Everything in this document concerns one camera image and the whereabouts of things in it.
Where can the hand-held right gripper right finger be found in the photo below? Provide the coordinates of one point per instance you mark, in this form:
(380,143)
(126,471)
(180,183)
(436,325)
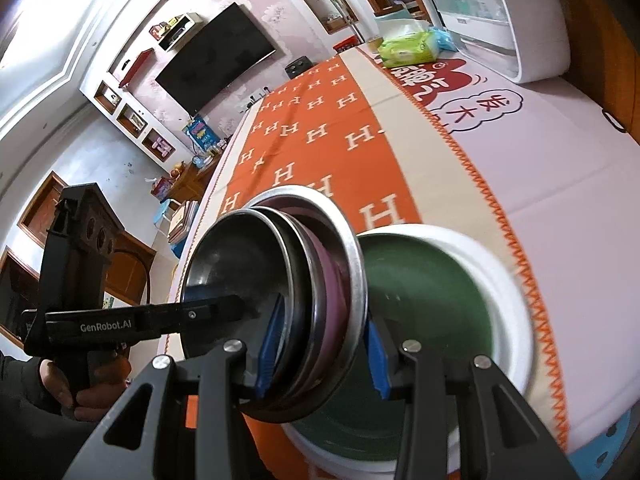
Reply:
(375,360)

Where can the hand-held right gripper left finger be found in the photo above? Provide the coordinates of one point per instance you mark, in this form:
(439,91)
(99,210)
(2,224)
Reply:
(270,340)

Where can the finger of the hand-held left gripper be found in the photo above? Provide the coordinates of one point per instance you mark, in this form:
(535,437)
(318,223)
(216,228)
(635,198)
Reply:
(200,314)

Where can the deep steel bowl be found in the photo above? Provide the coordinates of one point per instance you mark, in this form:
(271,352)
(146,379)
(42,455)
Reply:
(225,260)
(300,270)

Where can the pink bowl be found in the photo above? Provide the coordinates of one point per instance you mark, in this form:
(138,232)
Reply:
(330,305)

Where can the wide shallow steel bowl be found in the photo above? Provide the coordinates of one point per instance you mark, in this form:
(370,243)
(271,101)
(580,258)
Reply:
(356,285)

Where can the green plate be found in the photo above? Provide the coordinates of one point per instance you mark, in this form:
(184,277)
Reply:
(430,290)

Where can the white plate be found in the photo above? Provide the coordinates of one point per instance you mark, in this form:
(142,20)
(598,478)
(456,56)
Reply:
(510,320)

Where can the person's left forearm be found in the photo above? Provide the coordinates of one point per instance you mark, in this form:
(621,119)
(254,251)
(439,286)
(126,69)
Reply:
(20,380)

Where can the person's left hand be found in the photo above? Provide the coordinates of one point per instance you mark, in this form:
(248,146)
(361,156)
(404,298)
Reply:
(107,382)

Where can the stack of books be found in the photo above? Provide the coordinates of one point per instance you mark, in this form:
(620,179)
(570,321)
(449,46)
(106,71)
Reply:
(182,222)

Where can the blue stool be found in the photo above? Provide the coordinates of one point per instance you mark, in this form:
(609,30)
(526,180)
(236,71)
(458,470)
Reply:
(165,212)

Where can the pink tissue box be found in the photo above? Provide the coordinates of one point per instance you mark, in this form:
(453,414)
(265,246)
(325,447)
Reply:
(163,189)

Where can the wooden television cabinet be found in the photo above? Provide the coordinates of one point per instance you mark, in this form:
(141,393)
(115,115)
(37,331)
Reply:
(192,182)

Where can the person's dark clothing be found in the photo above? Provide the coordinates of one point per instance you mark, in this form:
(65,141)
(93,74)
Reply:
(35,445)

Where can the blue toy box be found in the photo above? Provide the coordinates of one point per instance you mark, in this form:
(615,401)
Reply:
(201,132)

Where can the orange printed blanket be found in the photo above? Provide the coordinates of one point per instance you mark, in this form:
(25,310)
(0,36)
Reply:
(310,105)

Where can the blue perforated mat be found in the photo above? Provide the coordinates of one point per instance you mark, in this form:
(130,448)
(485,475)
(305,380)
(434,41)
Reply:
(600,450)

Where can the pink printed table cover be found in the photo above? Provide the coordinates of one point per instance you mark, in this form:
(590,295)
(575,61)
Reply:
(560,200)

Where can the black television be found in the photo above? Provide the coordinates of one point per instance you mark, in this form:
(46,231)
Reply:
(215,55)

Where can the black speaker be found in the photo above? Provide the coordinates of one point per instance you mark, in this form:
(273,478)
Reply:
(298,67)

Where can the red box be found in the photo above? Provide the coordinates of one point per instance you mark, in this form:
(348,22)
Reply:
(346,45)

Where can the green wet wipes pack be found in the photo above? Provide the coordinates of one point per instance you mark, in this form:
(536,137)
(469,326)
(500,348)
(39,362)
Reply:
(407,46)

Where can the blue wipes pack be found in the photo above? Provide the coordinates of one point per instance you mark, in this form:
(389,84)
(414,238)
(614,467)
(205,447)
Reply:
(445,40)

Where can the teal tissue box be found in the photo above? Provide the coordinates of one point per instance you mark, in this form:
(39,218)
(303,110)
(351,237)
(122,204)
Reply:
(397,22)

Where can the white sterilizer cabinet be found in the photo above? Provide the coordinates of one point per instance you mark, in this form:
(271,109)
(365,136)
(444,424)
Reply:
(500,10)

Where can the white wall shelf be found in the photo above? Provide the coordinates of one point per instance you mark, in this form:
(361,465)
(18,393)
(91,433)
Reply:
(125,105)

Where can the wooden furniture frame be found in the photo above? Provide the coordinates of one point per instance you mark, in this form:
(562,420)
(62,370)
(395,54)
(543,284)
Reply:
(610,35)

